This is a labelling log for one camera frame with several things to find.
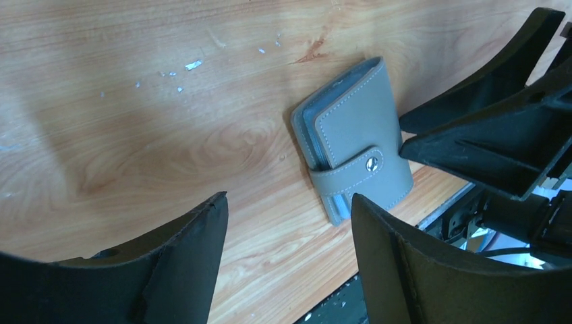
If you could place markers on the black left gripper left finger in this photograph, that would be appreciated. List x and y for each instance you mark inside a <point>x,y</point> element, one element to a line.
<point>167,275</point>

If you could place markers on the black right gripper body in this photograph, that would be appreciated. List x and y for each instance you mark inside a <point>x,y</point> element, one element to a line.
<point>543,210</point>

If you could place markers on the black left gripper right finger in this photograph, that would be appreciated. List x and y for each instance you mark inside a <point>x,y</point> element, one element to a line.
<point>409,276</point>

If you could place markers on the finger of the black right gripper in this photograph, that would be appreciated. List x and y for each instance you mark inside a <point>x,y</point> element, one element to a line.
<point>504,75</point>
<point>461,148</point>

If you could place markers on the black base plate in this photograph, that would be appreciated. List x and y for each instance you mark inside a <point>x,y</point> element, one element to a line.
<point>349,306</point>

